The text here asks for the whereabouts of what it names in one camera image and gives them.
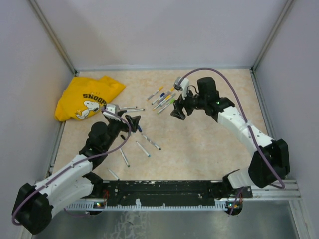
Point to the grey capped pen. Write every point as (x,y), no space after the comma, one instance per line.
(167,99)

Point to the yellow Snoopy t-shirt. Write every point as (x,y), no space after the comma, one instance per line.
(85,96)

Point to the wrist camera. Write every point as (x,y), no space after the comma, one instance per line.
(181,84)
(110,111)

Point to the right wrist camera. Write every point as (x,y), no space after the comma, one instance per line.
(181,84)

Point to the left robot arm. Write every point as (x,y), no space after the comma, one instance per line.
(36,205)

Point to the dark blue capped pen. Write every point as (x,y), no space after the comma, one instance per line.
(134,110)

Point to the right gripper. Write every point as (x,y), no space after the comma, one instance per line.
(178,111)

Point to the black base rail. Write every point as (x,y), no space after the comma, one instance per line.
(168,193)

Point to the navy capped pen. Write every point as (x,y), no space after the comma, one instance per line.
(159,97)

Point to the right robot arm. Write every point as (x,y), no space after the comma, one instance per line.
(270,158)

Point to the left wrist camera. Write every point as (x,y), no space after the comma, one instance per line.
(110,111)

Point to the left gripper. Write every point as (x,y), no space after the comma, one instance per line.
(133,121)

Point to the yellow capped pen middle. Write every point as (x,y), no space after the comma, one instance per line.
(158,105)

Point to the magenta capped pen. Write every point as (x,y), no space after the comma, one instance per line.
(127,108)

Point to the aluminium frame rail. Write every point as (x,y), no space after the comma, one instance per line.
(274,190)

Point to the black capped pen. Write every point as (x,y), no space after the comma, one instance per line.
(113,174)

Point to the light green capped pen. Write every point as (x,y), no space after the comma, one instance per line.
(166,105)

